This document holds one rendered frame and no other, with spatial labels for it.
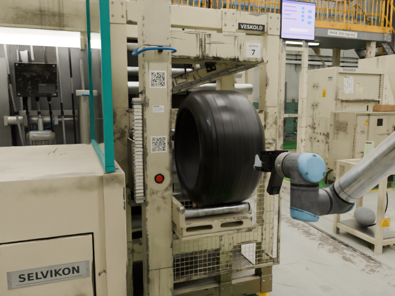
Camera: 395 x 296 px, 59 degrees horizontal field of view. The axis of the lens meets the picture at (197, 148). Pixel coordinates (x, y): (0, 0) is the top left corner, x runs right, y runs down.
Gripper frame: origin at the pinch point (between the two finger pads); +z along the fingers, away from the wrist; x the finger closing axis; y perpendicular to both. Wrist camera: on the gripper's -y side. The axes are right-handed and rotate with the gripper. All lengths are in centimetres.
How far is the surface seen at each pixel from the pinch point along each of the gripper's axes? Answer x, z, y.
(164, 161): 31.4, 29.2, 2.9
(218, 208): 7.6, 24.6, -20.2
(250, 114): -4.6, 12.1, 22.9
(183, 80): 10, 64, 47
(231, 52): -14, 48, 60
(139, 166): 43, 30, 1
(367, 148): -367, 301, -11
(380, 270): -168, 97, -103
